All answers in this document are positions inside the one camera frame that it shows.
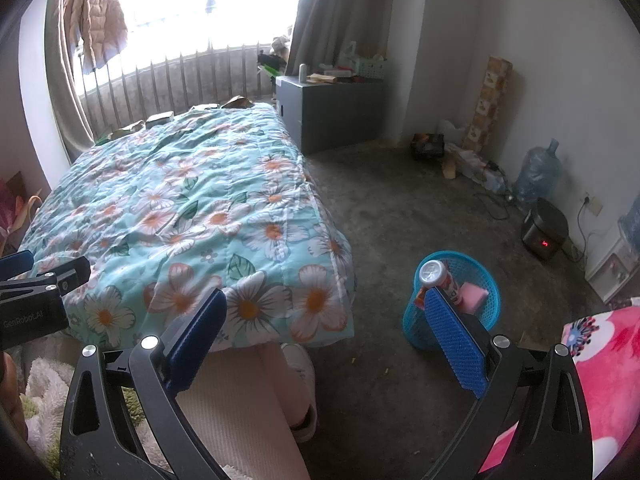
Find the black basket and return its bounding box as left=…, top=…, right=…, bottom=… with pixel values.
left=411, top=132, right=446, bottom=160

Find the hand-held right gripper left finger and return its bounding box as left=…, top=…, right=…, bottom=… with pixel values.
left=59, top=287, right=228, bottom=480

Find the grey curtain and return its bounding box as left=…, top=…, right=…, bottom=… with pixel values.
left=285, top=0, right=416, bottom=78

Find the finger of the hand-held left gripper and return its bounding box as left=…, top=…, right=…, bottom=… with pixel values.
left=0, top=251, right=35, bottom=281
left=0, top=256, right=92, bottom=301

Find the floral light blue quilt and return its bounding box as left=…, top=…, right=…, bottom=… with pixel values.
left=22, top=102, right=358, bottom=351

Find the beige puffer jacket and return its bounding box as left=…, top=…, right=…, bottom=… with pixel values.
left=64, top=0, right=130, bottom=76

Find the white green fluffy blanket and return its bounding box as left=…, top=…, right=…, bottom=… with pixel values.
left=10, top=345, right=146, bottom=461

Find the green plastic basket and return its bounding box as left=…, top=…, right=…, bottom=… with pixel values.
left=350, top=57, right=388, bottom=81

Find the pink plastic bag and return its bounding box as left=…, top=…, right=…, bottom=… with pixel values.
left=0, top=180, right=26, bottom=256

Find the pink floral blanket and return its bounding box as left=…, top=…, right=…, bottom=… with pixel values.
left=477, top=305, right=640, bottom=480

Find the red and white drink can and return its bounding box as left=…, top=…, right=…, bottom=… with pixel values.
left=417, top=259, right=463, bottom=306

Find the metal window railing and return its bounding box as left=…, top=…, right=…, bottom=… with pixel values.
left=80, top=42, right=281, bottom=133

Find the grey cabinet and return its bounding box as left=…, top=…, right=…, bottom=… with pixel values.
left=275, top=74, right=388, bottom=156

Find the person's leg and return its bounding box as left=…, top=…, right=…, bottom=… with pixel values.
left=175, top=342, right=319, bottom=480

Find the pink packet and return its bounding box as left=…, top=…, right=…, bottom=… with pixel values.
left=459, top=282, right=488, bottom=313

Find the brown paper bag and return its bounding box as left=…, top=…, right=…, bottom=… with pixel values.
left=7, top=170, right=46, bottom=226

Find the blue mesh bin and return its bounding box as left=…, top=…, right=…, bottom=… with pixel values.
left=402, top=250, right=502, bottom=351

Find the beige curtain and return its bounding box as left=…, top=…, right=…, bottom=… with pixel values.
left=44, top=0, right=96, bottom=161

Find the clear blue water jug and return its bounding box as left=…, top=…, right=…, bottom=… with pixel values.
left=515, top=138, right=561, bottom=208

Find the white slipper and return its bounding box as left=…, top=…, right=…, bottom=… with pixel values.
left=280, top=342, right=317, bottom=391

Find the tall patterned cardboard box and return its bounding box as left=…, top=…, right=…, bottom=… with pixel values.
left=462, top=56, right=513, bottom=153

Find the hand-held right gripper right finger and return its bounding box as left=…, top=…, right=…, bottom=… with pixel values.
left=422, top=286, right=593, bottom=480

